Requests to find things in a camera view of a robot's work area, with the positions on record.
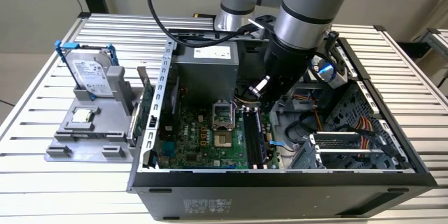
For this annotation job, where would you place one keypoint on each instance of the blue RAM stick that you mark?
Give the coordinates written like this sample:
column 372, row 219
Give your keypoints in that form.
column 260, row 134

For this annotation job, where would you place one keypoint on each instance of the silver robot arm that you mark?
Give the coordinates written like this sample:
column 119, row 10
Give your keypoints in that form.
column 308, row 11

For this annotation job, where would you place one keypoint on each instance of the grey power supply unit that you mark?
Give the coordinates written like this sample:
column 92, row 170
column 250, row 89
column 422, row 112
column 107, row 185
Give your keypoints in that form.
column 207, row 82

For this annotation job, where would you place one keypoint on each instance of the metal locking lever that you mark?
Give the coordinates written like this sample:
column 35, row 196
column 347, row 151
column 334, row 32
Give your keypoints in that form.
column 232, row 118

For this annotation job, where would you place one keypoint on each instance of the yellow black plug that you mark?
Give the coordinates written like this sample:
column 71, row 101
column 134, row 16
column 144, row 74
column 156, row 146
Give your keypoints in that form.
column 198, row 15

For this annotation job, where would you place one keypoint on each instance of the metal mesh disk bay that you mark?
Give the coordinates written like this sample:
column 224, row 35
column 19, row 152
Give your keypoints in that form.
column 336, row 137

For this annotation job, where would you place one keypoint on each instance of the CPU socket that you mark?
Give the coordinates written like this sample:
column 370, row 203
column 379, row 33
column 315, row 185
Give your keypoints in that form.
column 224, row 138

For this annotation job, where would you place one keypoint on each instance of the green motherboard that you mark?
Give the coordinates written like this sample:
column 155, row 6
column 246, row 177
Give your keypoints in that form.
column 224, row 155

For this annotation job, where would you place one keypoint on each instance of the green graphics card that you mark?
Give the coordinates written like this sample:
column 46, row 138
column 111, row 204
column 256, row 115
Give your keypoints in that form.
column 147, row 108

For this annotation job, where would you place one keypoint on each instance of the metal slat side table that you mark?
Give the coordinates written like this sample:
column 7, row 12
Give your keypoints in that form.
column 438, row 37

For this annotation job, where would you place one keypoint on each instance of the teal board connector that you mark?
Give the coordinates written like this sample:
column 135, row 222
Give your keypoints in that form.
column 168, row 148

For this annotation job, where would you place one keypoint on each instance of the black PC case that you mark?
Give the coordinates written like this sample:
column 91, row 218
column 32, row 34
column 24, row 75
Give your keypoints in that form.
column 244, row 197

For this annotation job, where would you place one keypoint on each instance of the grey parts rack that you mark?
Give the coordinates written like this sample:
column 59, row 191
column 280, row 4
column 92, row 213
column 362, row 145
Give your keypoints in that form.
column 110, row 119

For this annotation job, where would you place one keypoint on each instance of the hard disk with blue carrier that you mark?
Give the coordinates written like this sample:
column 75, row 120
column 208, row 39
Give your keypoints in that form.
column 90, row 72

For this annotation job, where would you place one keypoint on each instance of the silver CPU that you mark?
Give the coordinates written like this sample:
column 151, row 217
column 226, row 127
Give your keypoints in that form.
column 82, row 115

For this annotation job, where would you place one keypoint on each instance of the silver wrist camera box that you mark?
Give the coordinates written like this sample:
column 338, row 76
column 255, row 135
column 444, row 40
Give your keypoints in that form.
column 336, row 78

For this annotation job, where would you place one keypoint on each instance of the black camera bracket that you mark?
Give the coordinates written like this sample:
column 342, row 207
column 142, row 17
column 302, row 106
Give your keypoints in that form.
column 332, row 40

